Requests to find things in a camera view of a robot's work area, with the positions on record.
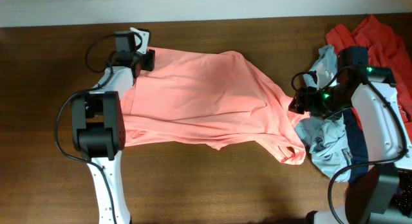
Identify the grey shirt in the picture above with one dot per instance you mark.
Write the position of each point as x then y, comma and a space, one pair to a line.
325, 140

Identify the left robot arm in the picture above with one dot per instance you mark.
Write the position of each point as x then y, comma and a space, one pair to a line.
98, 129

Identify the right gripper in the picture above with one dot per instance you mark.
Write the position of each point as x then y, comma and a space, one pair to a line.
306, 102

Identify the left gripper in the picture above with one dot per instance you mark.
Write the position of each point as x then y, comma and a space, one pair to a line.
150, 60

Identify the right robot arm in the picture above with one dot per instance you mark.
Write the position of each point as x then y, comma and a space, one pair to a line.
383, 194

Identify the salmon pink shirt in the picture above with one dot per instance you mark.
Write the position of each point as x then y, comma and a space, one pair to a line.
212, 99

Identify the red shirt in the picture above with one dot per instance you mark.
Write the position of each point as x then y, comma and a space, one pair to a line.
386, 49

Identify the navy blue garment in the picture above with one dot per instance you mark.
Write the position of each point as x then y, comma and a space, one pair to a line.
357, 145

